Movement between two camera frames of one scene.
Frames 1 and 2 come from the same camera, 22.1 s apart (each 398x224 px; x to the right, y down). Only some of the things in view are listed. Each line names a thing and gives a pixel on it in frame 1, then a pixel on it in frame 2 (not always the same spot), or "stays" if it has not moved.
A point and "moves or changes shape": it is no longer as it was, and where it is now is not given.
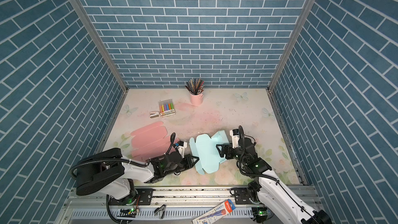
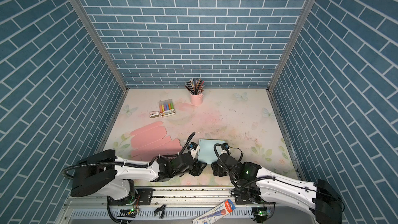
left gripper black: x=188 y=158 stays
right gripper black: x=229 y=146 → x=218 y=172
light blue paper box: x=204 y=148 moves or changes shape
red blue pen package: x=212 y=215 stays
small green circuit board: x=127 y=212 stays
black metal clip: x=161 y=209 stays
